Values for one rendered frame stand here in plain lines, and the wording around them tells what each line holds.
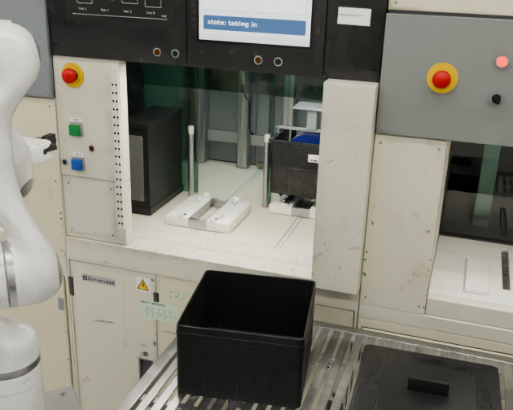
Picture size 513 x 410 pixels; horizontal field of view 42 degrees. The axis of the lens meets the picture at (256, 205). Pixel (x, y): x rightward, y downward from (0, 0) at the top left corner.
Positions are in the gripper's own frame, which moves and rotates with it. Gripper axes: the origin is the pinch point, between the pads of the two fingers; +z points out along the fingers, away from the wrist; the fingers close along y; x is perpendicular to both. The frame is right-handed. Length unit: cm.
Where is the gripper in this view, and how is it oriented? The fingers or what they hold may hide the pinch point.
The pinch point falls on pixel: (49, 140)
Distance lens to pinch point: 184.0
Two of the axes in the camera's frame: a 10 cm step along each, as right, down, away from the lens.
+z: 3.1, -3.3, 8.9
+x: 0.3, -9.3, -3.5
